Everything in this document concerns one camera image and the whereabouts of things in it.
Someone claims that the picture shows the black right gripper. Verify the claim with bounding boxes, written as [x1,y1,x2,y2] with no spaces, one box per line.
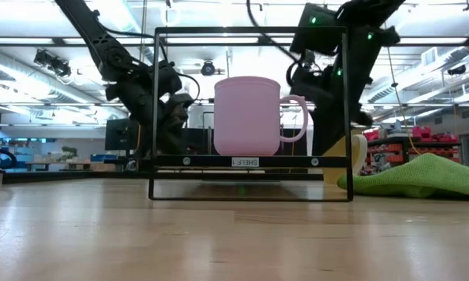
[288,64,374,158]

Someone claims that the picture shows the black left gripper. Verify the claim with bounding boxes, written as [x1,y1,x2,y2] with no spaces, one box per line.
[104,60,196,158]

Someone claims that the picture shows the large yellow mug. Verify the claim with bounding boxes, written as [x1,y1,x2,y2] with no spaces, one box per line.
[322,130,369,185]

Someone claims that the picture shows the small pink mug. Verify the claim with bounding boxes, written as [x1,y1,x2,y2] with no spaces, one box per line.
[212,75,310,158]

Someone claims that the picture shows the white shelf label sticker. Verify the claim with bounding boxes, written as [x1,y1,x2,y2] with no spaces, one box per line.
[231,157,260,168]

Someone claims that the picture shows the black-framed wooden shelf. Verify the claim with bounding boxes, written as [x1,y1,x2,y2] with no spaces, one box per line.
[147,26,354,203]

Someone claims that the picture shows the black monitor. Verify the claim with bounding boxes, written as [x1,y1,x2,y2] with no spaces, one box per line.
[104,118,140,152]

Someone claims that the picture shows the rack of red bins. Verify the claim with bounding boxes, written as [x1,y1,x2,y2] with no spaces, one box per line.
[362,125,462,176]

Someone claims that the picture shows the small green plant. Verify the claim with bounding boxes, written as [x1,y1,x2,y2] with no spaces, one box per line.
[59,145,80,162]

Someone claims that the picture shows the green microfibre cloth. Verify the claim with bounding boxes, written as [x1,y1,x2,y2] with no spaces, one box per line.
[336,152,469,199]

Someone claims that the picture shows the black ceiling spotlights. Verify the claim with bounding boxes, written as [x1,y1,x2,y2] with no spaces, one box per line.
[32,48,73,79]

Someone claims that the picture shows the thin yellow hanging cable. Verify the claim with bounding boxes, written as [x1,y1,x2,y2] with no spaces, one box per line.
[385,44,422,157]

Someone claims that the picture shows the black aluminium table frame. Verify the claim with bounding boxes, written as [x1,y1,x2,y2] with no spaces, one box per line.
[2,170,325,183]

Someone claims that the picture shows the black ceiling camera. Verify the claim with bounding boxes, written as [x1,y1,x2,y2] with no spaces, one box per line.
[200,59,217,77]

